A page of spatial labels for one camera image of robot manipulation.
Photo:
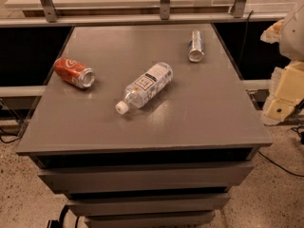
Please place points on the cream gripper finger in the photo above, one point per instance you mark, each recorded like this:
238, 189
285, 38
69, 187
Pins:
286, 92
272, 33

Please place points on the silver blue redbull can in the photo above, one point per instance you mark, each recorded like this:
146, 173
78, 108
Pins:
195, 48

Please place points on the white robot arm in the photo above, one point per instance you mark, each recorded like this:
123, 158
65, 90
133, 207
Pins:
291, 44

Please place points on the red coca-cola can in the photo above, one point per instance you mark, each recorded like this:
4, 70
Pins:
74, 72

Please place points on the clear plastic water bottle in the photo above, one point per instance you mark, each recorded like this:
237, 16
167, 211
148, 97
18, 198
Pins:
146, 87

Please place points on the grey drawer cabinet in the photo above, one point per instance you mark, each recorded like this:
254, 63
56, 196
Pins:
171, 162

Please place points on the metal glass railing frame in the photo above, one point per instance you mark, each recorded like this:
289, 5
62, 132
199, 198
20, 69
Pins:
55, 13

